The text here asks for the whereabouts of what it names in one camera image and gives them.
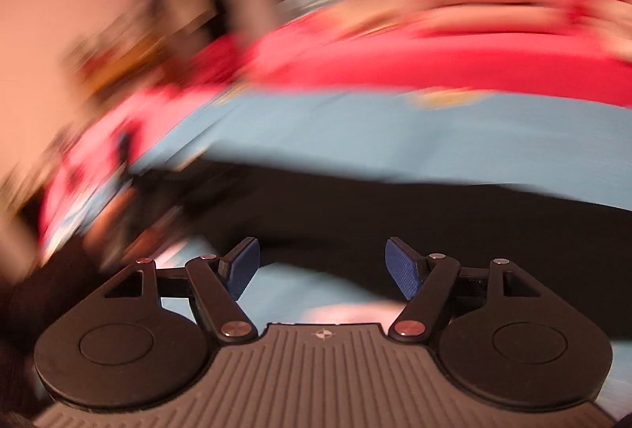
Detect blue floral bedsheet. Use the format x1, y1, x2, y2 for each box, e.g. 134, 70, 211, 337
39, 90, 632, 325

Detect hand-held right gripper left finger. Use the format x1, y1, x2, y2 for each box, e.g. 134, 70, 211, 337
101, 237, 261, 343

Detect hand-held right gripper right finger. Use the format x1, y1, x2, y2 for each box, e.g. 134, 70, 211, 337
384, 237, 544, 344

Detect red blanket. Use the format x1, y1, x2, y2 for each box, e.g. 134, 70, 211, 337
39, 6, 632, 231

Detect black pants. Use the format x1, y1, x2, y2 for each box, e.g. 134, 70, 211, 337
126, 159, 632, 306

